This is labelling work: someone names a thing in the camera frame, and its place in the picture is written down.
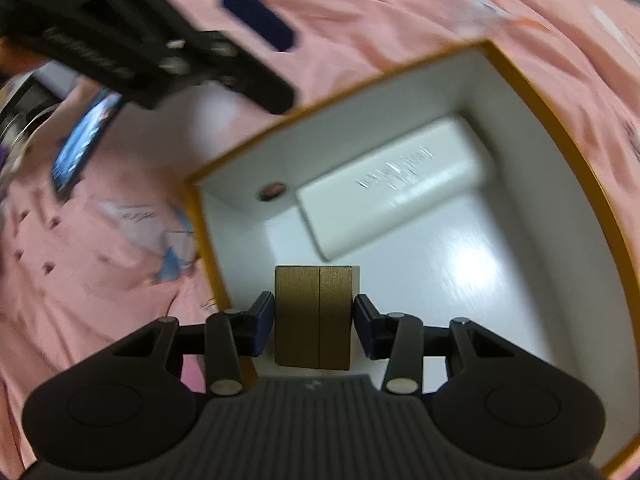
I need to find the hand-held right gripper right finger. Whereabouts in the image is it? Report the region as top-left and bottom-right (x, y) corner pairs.
(354, 294), (522, 395)

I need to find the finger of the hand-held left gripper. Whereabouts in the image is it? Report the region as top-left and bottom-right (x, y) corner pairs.
(200, 0), (297, 53)
(165, 30), (297, 116)

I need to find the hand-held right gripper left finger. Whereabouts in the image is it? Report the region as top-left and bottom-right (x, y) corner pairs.
(107, 291), (275, 397)

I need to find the gold rectangular box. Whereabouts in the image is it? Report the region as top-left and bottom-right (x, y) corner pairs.
(274, 265), (354, 372)

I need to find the yellow-edged cardboard box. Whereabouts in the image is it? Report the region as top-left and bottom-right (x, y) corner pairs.
(185, 37), (635, 477)

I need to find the black smartphone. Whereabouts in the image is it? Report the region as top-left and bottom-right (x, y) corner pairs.
(50, 87), (126, 202)

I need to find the white rectangular box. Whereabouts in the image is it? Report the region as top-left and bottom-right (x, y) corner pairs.
(296, 114), (494, 263)

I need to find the pink printed blanket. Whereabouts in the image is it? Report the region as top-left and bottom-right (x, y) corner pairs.
(0, 0), (640, 480)

